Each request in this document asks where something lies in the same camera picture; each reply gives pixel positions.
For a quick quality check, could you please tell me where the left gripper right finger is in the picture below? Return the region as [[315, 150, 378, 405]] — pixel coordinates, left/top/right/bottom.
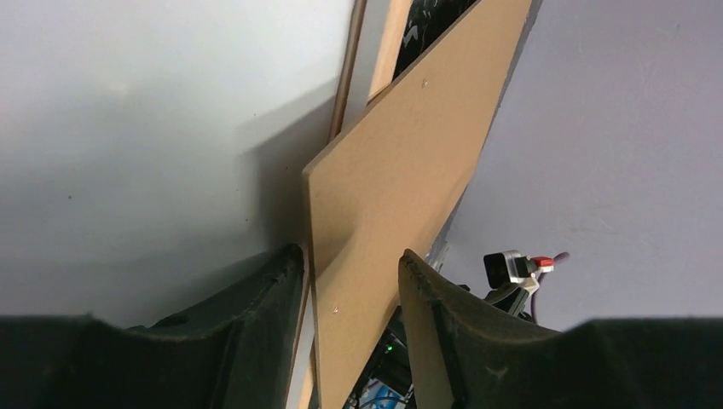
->
[[398, 250, 722, 408]]

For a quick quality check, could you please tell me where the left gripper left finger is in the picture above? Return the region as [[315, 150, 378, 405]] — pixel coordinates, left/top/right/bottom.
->
[[1, 245, 304, 408]]

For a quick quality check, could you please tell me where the brown cardboard backing board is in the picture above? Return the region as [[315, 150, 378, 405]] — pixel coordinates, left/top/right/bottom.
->
[[302, 1, 540, 408]]

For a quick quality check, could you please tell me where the white wooden picture frame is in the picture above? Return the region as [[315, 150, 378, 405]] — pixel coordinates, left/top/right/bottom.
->
[[286, 0, 412, 408]]

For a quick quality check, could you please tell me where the printed photo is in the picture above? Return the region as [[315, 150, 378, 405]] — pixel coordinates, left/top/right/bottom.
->
[[1, 1, 352, 326]]

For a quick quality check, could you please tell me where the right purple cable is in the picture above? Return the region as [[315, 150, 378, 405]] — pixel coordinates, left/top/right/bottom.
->
[[528, 251, 571, 325]]

